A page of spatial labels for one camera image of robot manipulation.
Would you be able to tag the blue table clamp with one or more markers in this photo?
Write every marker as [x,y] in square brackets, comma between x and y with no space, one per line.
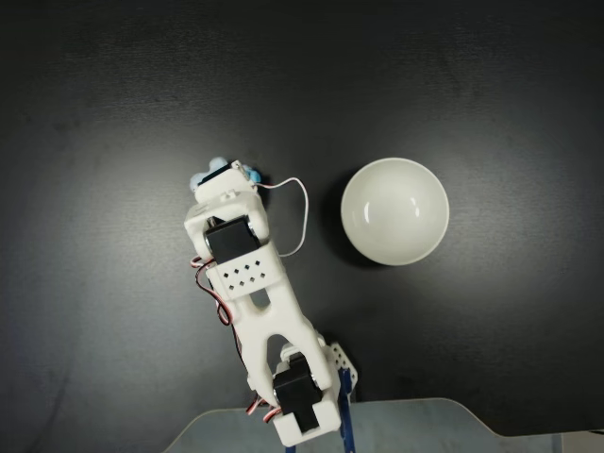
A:
[347,415]

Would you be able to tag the white bowl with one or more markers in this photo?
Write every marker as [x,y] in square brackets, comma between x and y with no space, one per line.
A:
[394,212]

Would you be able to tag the skyblue plush doll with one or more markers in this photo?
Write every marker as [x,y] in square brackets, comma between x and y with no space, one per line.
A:
[218,163]

